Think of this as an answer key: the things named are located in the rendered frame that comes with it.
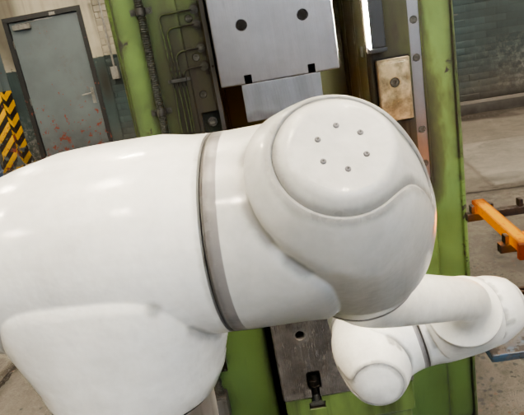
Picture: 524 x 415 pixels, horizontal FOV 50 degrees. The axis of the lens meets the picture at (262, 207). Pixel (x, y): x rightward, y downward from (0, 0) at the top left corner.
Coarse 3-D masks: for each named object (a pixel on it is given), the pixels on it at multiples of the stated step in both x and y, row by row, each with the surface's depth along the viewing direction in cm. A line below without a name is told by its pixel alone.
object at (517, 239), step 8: (472, 200) 145; (480, 200) 144; (480, 208) 139; (488, 208) 138; (488, 216) 134; (496, 216) 133; (496, 224) 129; (504, 224) 127; (512, 224) 127; (504, 232) 125; (512, 232) 122; (520, 232) 122; (512, 240) 120; (520, 240) 118; (520, 248) 115; (520, 256) 115
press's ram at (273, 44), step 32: (224, 0) 134; (256, 0) 134; (288, 0) 134; (320, 0) 134; (224, 32) 136; (256, 32) 136; (288, 32) 136; (320, 32) 137; (224, 64) 138; (256, 64) 138; (288, 64) 139; (320, 64) 139
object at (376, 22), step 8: (368, 0) 145; (376, 0) 145; (368, 8) 146; (376, 8) 146; (368, 16) 146; (376, 16) 146; (368, 24) 147; (376, 24) 147; (368, 32) 148; (376, 32) 147; (384, 32) 148; (368, 40) 149; (376, 40) 148; (384, 40) 148; (376, 48) 149; (384, 48) 148
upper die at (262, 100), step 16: (272, 80) 140; (288, 80) 140; (304, 80) 140; (320, 80) 140; (256, 96) 141; (272, 96) 141; (288, 96) 141; (304, 96) 141; (256, 112) 142; (272, 112) 142
